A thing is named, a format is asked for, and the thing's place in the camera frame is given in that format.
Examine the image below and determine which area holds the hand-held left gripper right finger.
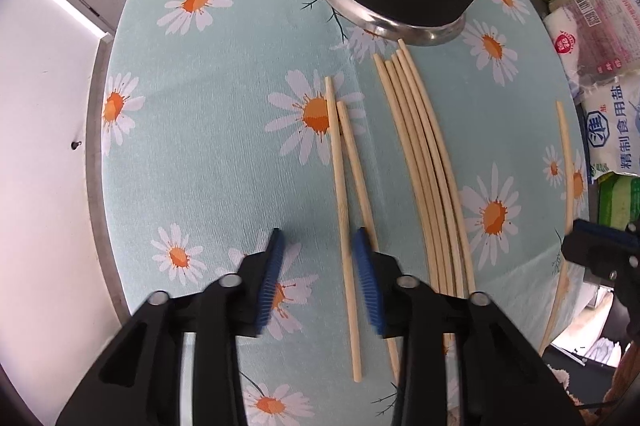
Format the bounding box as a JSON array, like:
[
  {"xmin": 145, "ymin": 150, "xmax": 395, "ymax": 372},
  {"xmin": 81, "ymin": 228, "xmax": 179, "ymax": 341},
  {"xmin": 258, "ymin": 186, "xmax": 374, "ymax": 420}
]
[{"xmin": 351, "ymin": 227, "xmax": 586, "ymax": 426}]

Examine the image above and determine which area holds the white packet with pink label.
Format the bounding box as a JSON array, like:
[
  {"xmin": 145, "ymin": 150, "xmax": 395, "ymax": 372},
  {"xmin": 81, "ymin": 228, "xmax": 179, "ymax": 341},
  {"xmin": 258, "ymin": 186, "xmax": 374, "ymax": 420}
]
[{"xmin": 542, "ymin": 0, "xmax": 640, "ymax": 92}]

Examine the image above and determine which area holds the teal daisy print tablecloth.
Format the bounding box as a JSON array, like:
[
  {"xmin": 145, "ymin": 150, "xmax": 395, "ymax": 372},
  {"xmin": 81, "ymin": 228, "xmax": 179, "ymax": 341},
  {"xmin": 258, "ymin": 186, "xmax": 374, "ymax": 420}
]
[{"xmin": 100, "ymin": 0, "xmax": 591, "ymax": 426}]

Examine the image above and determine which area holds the brown plush toy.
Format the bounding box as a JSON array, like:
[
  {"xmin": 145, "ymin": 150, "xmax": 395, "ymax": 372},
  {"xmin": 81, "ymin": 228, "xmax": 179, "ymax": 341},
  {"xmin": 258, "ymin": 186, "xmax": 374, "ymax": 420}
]
[{"xmin": 550, "ymin": 346, "xmax": 640, "ymax": 426}]

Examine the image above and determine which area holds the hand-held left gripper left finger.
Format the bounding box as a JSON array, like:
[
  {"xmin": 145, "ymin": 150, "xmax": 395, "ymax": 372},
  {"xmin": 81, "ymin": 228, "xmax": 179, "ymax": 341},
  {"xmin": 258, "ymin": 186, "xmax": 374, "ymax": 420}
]
[{"xmin": 55, "ymin": 228, "xmax": 288, "ymax": 426}]

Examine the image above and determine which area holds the wooden chopstick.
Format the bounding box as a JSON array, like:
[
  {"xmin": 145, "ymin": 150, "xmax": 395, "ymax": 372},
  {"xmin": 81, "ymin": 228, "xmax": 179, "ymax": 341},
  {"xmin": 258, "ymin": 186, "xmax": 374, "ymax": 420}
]
[
  {"xmin": 390, "ymin": 54, "xmax": 457, "ymax": 299},
  {"xmin": 398, "ymin": 38, "xmax": 477, "ymax": 297},
  {"xmin": 336, "ymin": 101, "xmax": 402, "ymax": 384},
  {"xmin": 395, "ymin": 49, "xmax": 467, "ymax": 299},
  {"xmin": 539, "ymin": 101, "xmax": 576, "ymax": 357},
  {"xmin": 373, "ymin": 53, "xmax": 441, "ymax": 294},
  {"xmin": 384, "ymin": 60, "xmax": 448, "ymax": 297},
  {"xmin": 325, "ymin": 76, "xmax": 363, "ymax": 383}
]

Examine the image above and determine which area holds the green and white box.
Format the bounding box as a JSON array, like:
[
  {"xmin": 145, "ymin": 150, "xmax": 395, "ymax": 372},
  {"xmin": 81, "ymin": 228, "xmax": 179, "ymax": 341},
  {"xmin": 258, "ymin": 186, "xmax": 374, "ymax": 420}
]
[{"xmin": 597, "ymin": 173, "xmax": 640, "ymax": 232}]

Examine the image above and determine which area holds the white and blue salt bag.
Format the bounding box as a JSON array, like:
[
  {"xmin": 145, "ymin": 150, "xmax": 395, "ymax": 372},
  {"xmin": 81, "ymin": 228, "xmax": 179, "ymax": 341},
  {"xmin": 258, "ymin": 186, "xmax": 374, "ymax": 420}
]
[{"xmin": 580, "ymin": 73, "xmax": 640, "ymax": 179}]

